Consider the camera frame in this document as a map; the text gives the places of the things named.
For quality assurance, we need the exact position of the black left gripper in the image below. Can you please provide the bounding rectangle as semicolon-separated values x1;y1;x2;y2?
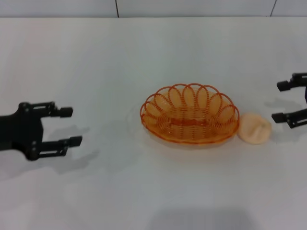
0;101;83;161

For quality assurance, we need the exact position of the orange woven plastic basket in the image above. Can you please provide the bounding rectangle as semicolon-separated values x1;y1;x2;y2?
140;82;241;146

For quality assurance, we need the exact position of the beige steamed bun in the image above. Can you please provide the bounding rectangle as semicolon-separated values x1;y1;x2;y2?
236;112;273;146

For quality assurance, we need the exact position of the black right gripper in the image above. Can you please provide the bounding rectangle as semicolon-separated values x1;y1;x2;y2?
271;72;307;129

